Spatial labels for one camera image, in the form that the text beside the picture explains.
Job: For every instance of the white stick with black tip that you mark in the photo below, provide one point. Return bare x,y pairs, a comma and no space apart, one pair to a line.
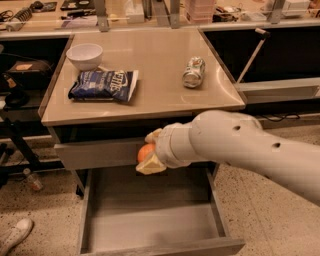
264,35

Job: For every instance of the grey drawer cabinet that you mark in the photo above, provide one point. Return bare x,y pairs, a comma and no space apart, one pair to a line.
161,56

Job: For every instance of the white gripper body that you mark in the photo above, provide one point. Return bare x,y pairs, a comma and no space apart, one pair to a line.
163,145

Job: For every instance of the black box with label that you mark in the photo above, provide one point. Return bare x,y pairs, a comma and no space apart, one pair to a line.
30,69

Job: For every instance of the white tissue box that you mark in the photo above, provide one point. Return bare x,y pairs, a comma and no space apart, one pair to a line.
134,12

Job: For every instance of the pink stacked container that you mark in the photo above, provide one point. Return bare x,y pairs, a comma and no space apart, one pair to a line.
199,11

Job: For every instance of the open grey middle drawer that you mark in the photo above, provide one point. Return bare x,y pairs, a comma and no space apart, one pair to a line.
174,213

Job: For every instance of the closed grey upper drawer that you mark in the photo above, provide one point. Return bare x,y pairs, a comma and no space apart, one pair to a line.
121,152

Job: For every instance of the plastic bottle on floor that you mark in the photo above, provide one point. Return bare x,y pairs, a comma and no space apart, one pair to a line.
33,179

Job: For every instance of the black stand frame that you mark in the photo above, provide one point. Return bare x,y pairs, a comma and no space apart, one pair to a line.
16,132

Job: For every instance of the blue chip bag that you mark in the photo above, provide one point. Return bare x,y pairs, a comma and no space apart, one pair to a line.
104,85

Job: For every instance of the white ceramic bowl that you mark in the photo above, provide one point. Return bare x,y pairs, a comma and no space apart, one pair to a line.
85,57

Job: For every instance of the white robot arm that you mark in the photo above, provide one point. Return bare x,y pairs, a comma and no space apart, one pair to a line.
238,140

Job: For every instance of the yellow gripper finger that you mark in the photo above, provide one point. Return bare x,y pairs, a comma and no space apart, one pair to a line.
150,165
151,138

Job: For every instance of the crushed silver soda can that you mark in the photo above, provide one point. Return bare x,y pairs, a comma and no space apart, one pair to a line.
194,72

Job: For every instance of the orange fruit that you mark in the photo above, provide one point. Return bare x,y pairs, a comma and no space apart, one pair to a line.
144,151

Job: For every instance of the white sneaker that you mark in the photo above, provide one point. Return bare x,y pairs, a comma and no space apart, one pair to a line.
15,235

